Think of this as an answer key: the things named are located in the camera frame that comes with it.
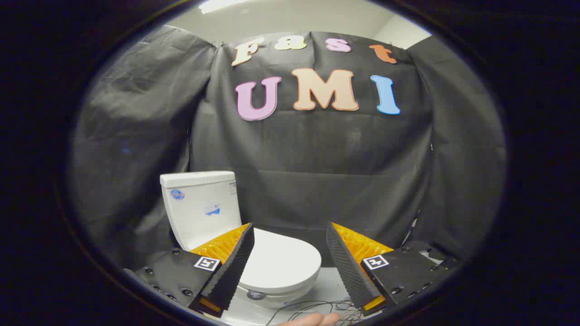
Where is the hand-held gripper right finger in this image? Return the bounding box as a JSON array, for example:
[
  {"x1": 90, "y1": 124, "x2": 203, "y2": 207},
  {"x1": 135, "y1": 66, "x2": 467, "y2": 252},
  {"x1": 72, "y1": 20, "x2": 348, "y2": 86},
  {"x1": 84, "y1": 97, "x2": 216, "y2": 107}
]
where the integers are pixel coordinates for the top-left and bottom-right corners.
[{"x1": 326, "y1": 222, "x2": 463, "y2": 316}]

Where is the black backdrop cloth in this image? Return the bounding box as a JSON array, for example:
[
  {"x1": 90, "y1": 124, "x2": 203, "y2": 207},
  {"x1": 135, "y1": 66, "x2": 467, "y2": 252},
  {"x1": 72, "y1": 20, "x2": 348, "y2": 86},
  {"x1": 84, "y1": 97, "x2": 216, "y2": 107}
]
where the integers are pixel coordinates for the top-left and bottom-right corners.
[{"x1": 68, "y1": 25, "x2": 507, "y2": 272}]

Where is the tangle of thin cables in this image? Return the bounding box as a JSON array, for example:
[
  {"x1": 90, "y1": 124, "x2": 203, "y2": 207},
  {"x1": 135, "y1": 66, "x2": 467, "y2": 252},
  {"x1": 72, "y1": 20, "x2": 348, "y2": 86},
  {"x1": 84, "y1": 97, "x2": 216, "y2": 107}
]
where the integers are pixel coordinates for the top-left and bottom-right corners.
[{"x1": 265, "y1": 297, "x2": 363, "y2": 326}]

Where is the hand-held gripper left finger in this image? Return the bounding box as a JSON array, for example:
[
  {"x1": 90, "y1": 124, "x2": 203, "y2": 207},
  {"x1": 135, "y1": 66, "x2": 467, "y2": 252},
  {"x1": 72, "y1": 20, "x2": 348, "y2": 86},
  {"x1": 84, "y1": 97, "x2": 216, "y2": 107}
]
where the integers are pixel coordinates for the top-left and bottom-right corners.
[{"x1": 125, "y1": 223, "x2": 255, "y2": 317}]

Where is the white toilet bowl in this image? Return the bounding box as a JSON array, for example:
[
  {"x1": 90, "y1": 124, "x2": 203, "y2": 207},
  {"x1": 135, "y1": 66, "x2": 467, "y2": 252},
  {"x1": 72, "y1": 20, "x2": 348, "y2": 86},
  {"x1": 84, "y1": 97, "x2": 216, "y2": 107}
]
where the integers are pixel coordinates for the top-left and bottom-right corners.
[{"x1": 240, "y1": 278, "x2": 320, "y2": 310}]

